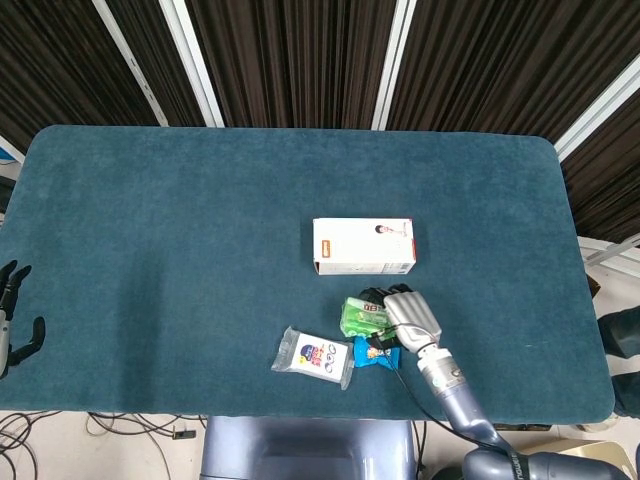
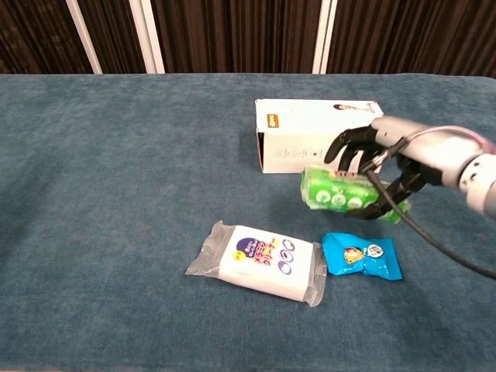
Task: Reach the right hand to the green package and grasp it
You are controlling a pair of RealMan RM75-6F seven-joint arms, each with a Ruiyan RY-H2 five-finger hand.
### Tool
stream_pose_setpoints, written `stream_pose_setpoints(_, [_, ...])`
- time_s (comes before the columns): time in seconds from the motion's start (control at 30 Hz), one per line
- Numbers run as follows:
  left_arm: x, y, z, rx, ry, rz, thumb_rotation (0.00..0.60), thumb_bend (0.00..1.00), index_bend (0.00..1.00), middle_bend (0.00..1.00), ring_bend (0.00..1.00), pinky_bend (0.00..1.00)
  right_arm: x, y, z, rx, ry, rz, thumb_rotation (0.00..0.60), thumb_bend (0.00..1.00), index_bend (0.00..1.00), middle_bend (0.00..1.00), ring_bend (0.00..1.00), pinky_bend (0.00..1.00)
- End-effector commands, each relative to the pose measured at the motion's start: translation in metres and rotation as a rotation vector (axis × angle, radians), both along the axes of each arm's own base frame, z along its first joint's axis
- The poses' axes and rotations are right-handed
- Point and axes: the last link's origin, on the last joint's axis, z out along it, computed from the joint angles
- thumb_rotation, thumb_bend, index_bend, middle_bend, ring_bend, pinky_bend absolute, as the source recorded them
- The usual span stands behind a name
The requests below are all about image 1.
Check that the clear plastic wipes packet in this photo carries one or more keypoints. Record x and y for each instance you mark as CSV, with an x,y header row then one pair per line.
x,y
312,357

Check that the green plastic snack packet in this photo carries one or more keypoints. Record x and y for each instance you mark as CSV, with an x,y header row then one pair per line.
x,y
357,317

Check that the blue-grey robot torso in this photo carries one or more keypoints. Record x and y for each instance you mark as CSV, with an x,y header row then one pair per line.
x,y
305,447

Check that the blue snack packet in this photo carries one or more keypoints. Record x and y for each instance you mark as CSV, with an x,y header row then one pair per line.
x,y
367,356

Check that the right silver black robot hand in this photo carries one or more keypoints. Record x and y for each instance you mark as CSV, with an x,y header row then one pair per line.
x,y
412,320

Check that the white cardboard product box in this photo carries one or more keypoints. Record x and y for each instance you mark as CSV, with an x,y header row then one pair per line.
x,y
360,245

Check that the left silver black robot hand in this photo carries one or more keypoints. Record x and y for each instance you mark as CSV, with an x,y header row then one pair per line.
x,y
12,295

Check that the white vertical frame post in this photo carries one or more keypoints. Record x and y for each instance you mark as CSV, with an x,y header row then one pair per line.
x,y
597,112
395,62
131,62
192,62

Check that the blue velvet tablecloth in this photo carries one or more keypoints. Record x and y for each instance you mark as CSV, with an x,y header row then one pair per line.
x,y
175,250

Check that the black power adapter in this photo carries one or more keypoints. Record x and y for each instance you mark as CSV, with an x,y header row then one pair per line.
x,y
183,434

